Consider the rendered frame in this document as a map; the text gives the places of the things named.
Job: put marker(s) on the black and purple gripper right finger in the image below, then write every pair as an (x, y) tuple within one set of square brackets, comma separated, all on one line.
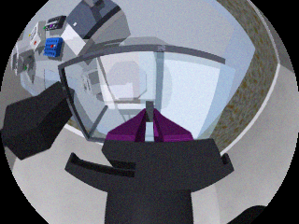
[(166, 130)]

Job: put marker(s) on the white block with round holes on base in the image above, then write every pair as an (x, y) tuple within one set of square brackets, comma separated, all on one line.
[(24, 50)]

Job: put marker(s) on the blue tube rack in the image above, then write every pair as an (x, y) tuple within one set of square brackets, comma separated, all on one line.
[(55, 51)]

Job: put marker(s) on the white block with grey holes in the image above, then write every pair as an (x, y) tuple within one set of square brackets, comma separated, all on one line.
[(38, 36)]

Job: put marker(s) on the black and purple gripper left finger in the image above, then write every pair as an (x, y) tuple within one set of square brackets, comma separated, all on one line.
[(133, 129)]

